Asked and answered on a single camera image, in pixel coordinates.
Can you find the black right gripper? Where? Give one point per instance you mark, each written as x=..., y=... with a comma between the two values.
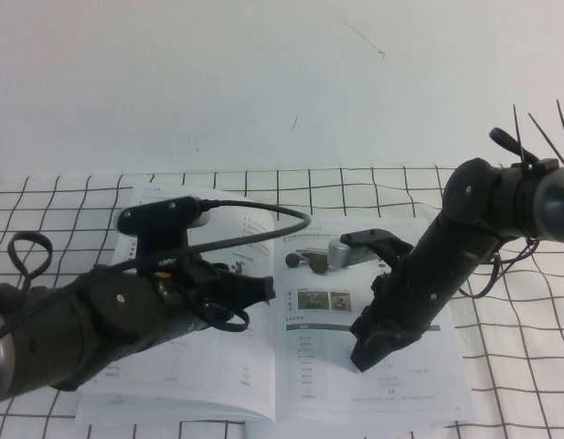
x=405, y=306

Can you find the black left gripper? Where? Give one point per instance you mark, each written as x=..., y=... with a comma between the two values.
x=199, y=288

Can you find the white product catalogue book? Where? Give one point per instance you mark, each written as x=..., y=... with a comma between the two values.
x=400, y=398

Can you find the white black-grid tablecloth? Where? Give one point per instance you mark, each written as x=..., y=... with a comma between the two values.
x=528, y=388

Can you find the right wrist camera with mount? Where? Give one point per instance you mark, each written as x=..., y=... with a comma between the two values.
x=341, y=253

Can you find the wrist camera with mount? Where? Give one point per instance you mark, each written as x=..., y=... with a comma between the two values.
x=153, y=215
x=341, y=253

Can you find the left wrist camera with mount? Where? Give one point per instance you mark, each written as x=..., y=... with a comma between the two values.
x=153, y=215

